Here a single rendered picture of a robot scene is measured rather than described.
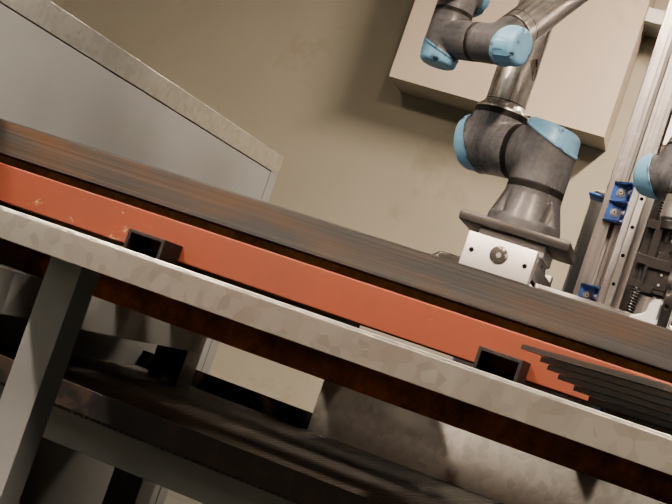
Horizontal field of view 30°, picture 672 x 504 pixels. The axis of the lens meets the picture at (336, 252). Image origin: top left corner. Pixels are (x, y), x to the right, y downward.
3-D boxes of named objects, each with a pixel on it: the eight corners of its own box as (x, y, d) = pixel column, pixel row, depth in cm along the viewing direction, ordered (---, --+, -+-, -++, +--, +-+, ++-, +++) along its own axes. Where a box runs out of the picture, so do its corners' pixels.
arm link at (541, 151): (546, 183, 244) (568, 118, 245) (491, 171, 253) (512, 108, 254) (575, 201, 253) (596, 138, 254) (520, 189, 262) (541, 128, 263)
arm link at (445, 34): (454, 62, 234) (473, 7, 235) (408, 55, 242) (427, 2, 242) (476, 77, 240) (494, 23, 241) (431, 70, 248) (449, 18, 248)
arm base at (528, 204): (489, 227, 261) (504, 183, 262) (559, 249, 257) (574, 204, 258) (480, 216, 247) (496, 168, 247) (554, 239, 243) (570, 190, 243)
